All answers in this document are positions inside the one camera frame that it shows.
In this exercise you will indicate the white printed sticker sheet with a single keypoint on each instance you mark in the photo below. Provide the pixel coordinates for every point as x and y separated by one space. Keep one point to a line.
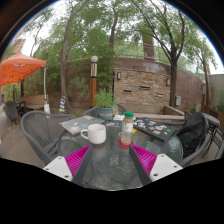
118 117

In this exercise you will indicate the black metal chair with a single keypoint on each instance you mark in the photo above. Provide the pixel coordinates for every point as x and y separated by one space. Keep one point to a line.
215 133

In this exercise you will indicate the black jacket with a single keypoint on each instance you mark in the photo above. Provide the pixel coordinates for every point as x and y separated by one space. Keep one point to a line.
191 133

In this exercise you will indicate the black laptop with stickers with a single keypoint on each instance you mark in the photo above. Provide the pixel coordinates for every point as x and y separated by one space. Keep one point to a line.
155 128

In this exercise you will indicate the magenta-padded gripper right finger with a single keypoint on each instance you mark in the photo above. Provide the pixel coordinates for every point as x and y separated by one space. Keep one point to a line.
165 166

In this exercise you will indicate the wooden globe lamp post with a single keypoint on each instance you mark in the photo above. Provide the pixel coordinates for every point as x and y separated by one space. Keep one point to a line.
93 83

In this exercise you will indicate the grey laptop with stickers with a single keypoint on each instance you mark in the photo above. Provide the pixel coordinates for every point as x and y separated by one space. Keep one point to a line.
80 125

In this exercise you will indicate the stone brick fountain wall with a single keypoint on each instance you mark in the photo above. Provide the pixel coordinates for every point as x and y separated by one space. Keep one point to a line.
143 88

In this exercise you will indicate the green plant in blue pot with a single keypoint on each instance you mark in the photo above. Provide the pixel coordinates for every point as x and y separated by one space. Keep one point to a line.
105 103

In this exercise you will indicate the dark-trunked tree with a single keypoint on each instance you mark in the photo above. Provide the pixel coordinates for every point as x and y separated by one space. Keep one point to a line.
173 83

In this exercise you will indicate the small colourful sticker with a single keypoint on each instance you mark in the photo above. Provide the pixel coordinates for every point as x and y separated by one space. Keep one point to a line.
113 124

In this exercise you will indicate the orange patio umbrella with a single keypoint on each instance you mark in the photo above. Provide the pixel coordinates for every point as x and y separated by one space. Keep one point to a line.
20 68

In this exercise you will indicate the wooden bench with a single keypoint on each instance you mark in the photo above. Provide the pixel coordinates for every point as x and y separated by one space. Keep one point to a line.
33 101

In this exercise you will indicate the green-capped coffee drink bottle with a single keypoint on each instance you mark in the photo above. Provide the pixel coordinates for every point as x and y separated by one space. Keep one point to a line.
127 130

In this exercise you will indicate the white ceramic mug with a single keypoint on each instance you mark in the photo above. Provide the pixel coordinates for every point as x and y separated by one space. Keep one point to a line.
96 134

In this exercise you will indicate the yellow sticker card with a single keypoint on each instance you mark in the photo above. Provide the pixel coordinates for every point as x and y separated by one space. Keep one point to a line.
134 131

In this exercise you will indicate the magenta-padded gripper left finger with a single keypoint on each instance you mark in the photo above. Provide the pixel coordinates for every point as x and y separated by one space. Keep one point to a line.
56 166

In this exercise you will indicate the leaning thin-trunked tree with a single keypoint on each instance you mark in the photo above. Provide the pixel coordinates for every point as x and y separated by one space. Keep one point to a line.
63 83

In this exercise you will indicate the blue and yellow striped cone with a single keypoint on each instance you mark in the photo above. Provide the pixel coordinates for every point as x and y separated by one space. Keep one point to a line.
62 105

